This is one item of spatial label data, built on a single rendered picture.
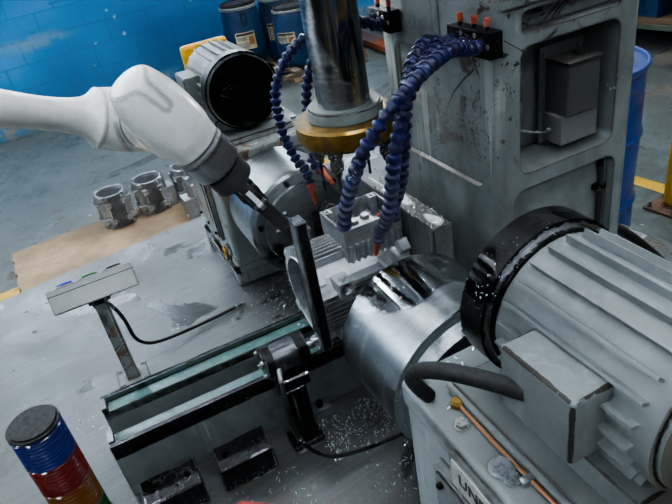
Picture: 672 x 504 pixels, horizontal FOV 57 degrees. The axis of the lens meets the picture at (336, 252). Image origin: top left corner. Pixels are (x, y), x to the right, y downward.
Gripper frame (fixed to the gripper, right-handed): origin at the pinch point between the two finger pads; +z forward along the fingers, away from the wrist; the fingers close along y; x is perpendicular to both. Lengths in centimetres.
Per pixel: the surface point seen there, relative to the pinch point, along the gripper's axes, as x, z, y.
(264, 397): 25.9, 11.5, -13.1
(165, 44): -34, 98, 558
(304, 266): 2.0, -8.2, -20.9
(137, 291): 43, 12, 55
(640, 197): -130, 204, 97
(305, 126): -14.8, -17.0, -5.9
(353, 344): 5.3, 1.2, -31.2
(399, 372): 2.8, -0.7, -43.1
